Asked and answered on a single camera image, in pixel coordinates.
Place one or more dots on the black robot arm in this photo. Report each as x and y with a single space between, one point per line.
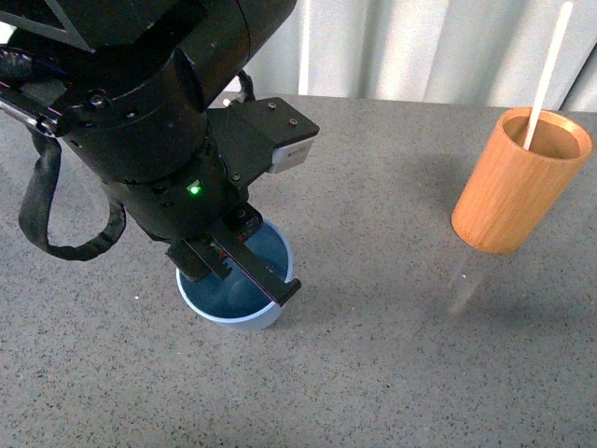
154 98

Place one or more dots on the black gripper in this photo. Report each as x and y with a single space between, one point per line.
181 204

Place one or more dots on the wooden cylindrical chopstick holder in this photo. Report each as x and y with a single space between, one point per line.
511 188

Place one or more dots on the white pleated curtain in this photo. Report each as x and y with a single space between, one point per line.
448 52

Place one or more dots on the blue plastic cup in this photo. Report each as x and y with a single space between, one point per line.
236 302

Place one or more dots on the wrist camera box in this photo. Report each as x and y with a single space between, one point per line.
258 137

